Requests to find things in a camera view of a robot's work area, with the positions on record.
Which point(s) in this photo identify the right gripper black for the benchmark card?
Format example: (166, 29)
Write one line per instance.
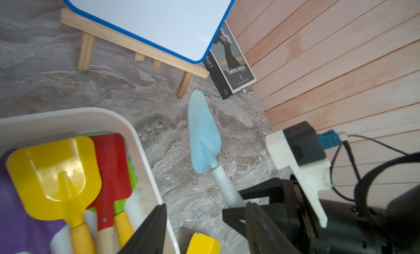
(292, 199)

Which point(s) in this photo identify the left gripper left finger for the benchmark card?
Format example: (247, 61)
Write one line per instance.
(150, 236)

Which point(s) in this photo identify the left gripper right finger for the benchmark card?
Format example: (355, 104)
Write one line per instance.
(263, 236)

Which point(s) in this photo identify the all yellow plastic scoop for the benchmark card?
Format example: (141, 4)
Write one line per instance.
(203, 244)

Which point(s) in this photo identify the red shovel wooden handle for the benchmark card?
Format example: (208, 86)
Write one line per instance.
(112, 164)

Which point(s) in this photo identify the light blue trowel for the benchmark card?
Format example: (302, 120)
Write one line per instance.
(205, 145)

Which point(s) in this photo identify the yellow shovel orange handle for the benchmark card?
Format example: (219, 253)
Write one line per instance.
(58, 181)

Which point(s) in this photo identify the purple shovel pink handle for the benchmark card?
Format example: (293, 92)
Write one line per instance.
(19, 231)

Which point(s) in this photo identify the white plastic storage box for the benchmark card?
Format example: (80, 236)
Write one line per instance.
(30, 130)

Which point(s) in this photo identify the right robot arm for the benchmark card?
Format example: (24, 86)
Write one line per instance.
(278, 219)

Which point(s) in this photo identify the grey Twins story book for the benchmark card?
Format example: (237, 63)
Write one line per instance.
(227, 65)

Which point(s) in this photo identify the wooden easel stand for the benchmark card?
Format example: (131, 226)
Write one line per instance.
(92, 30)

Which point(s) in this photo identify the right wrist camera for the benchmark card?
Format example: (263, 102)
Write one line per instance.
(302, 150)

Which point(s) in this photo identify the whiteboard with blue frame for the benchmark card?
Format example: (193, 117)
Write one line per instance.
(183, 28)

